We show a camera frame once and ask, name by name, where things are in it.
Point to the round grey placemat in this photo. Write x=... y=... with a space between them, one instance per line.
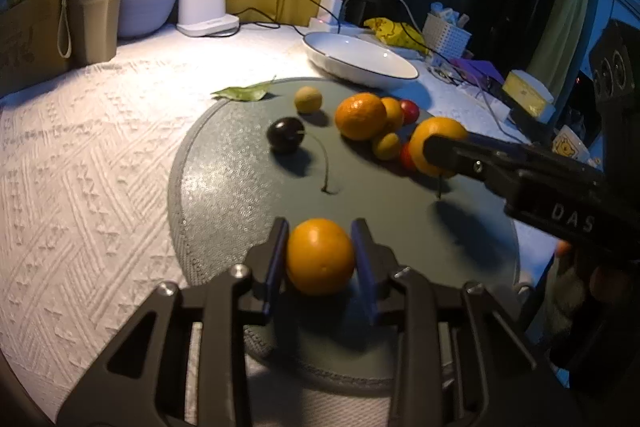
x=226 y=188

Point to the red cherry tomato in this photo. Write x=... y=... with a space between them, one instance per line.
x=410 y=111
x=406 y=159

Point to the yellow tissue box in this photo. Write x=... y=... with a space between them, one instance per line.
x=531 y=94

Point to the white desk lamp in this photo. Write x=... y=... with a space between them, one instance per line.
x=206 y=18

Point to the steel tumbler with lid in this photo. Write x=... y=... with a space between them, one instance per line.
x=87 y=31

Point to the purple cloth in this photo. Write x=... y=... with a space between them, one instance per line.
x=482 y=72

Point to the cardboard box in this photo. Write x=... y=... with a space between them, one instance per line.
x=29 y=45

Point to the orange with stem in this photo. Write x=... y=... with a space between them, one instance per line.
x=426 y=142

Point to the green leaf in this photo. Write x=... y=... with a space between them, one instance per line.
x=254 y=93

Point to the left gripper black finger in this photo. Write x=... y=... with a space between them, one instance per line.
x=498 y=174

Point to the lavender mixing bowl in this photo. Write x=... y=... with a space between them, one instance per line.
x=139 y=18

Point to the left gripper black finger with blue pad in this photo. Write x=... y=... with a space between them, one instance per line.
x=140 y=377
x=461 y=360

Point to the tan longan fruit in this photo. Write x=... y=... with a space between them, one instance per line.
x=308 y=100

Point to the white lace tablecloth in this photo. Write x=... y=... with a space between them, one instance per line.
x=85 y=161

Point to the white power strip with charger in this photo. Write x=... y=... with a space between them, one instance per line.
x=326 y=20

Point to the small yellow-green fruit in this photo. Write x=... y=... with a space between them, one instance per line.
x=387 y=146

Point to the white shallow bowl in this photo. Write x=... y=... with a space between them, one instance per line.
x=358 y=61

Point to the dark cherry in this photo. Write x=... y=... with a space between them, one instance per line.
x=285 y=135

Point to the small orange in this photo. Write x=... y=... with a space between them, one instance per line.
x=394 y=114

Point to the white woven basket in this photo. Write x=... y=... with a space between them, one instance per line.
x=444 y=31

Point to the small orange kumquat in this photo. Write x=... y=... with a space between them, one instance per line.
x=320 y=257

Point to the yellow snack bag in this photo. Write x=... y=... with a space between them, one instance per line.
x=397 y=35

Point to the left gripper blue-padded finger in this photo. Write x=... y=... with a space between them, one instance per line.
x=487 y=146

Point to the red cherry tomato front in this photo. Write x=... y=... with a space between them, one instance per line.
x=406 y=159

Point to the large mandarin orange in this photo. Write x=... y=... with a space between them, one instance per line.
x=360 y=117

